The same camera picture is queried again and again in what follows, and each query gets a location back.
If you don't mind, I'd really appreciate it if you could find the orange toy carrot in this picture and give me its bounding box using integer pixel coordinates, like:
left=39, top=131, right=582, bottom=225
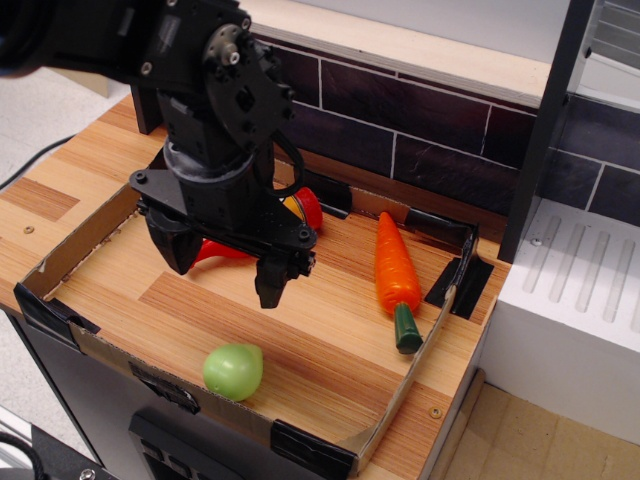
left=374, top=211, right=423, bottom=355

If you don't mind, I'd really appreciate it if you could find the green toy pear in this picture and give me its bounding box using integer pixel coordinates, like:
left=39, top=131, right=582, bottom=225
left=202, top=344, right=263, bottom=402

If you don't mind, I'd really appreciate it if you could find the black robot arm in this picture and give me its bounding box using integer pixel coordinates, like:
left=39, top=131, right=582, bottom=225
left=1, top=1, right=317, bottom=309

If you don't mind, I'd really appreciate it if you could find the black toy oven panel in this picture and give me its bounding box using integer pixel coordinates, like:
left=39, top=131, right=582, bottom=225
left=127, top=410, right=281, bottom=480

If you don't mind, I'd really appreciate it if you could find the white toy sink drainboard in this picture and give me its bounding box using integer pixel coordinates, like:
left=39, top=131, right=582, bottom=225
left=480, top=200, right=639, bottom=443

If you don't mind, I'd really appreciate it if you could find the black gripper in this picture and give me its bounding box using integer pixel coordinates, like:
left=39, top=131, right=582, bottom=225
left=129, top=147, right=317, bottom=309

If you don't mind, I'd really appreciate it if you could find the light wooden shelf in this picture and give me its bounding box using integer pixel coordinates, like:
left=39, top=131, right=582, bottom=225
left=241, top=1, right=551, bottom=108

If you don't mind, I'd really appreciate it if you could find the black vertical post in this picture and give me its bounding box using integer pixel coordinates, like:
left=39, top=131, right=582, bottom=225
left=498, top=1, right=603, bottom=263

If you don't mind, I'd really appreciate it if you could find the black cable on floor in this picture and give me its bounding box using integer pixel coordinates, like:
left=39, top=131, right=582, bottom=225
left=0, top=133, right=76, bottom=192

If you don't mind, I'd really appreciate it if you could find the cardboard fence with black tape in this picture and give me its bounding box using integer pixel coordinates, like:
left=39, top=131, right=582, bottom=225
left=15, top=173, right=507, bottom=479

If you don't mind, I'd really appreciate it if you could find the red hot sauce bottle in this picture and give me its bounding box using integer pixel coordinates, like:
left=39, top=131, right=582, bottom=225
left=191, top=187, right=323, bottom=268

